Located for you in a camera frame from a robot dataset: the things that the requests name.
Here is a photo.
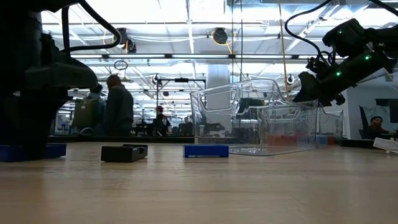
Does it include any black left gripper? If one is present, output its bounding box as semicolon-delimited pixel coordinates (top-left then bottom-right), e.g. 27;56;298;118
0;17;99;161

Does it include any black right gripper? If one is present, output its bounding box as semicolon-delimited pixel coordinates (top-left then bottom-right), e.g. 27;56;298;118
292;49;396;108

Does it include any red card box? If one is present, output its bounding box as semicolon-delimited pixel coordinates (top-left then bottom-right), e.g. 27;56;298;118
267;134;298;147

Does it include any clear plastic bin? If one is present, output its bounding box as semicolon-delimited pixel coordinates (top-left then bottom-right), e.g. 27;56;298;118
257;98;345;147
190;78;320;156

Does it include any person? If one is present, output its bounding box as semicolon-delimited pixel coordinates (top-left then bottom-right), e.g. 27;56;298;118
154;105;172;137
103;73;135;138
358;115;397;140

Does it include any translucent white plastic piece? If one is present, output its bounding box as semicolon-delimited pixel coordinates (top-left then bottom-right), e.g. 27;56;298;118
373;136;398;154

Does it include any black framed digital display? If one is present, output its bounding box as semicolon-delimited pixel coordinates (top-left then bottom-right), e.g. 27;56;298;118
100;143;149;164

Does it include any blue card box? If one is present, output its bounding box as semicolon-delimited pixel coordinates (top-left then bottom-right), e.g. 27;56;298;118
183;144;230;159

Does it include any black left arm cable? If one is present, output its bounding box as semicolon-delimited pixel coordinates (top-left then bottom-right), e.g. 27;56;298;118
60;0;123;57

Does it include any black ceiling cable reel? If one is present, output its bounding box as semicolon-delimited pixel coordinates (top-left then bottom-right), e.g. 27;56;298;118
113;27;137;54
212;27;229;45

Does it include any black camera stand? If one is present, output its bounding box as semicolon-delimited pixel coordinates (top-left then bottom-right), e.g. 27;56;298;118
154;73;207;125

